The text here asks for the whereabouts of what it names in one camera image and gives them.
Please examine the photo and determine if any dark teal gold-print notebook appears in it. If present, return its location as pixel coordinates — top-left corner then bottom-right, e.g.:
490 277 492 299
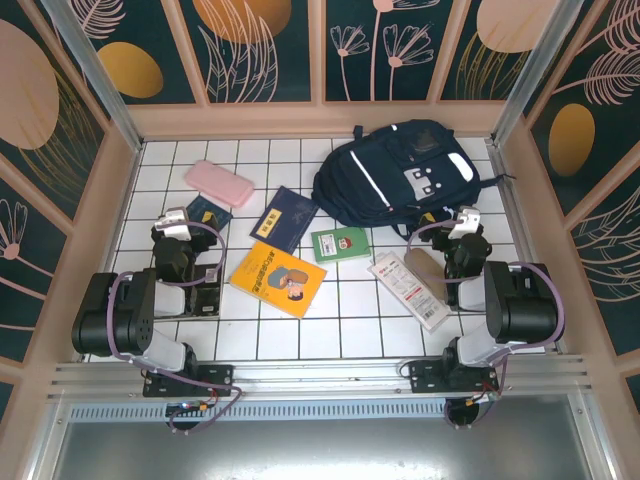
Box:
187 194 234 232

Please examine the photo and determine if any pink pencil case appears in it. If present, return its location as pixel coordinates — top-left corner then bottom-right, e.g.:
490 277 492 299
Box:
186 159 255 209

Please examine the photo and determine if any black book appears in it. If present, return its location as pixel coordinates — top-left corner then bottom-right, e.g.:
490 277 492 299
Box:
185 263 222 320

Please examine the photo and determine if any navy blue backpack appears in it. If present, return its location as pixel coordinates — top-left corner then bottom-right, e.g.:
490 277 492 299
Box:
312 118 516 242

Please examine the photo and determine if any white ruler set package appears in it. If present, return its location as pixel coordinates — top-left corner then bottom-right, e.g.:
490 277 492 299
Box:
367 248 451 332

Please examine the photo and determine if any navy book with yellow label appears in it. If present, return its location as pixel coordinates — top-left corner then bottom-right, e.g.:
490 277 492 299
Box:
248 185 320 255

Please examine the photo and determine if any yellow cartoon picture book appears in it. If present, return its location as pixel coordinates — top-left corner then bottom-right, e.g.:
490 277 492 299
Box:
228 241 329 320

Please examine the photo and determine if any green notebook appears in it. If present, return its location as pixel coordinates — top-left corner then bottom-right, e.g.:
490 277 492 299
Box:
310 226 372 265

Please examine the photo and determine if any tan pencil pouch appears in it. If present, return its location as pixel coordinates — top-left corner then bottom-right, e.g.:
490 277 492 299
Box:
403 247 447 304

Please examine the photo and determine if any grey metal front panel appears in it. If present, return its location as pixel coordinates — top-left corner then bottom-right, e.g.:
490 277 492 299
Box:
49 422 614 480

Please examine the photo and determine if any aluminium side rail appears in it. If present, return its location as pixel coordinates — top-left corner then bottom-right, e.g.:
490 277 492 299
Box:
485 139 569 356

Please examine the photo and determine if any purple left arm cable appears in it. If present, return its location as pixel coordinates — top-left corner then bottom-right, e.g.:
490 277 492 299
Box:
107 221 245 435

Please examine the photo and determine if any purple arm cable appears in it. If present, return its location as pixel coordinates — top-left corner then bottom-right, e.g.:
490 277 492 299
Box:
405 215 567 431
107 221 245 435

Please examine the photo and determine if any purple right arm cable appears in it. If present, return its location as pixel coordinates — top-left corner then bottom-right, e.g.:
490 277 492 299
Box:
405 215 567 431

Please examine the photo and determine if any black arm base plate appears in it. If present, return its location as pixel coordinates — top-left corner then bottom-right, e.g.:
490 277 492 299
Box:
143 363 236 399
408 360 501 396

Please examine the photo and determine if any aluminium corner post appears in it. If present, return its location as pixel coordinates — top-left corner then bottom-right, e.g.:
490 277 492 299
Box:
489 0 586 146
39 0 146 151

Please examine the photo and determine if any aluminium front rail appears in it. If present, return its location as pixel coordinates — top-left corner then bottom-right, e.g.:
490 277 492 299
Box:
47 355 596 401

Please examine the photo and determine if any slotted grey cable duct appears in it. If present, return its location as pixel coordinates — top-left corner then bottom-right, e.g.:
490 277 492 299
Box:
67 399 589 424

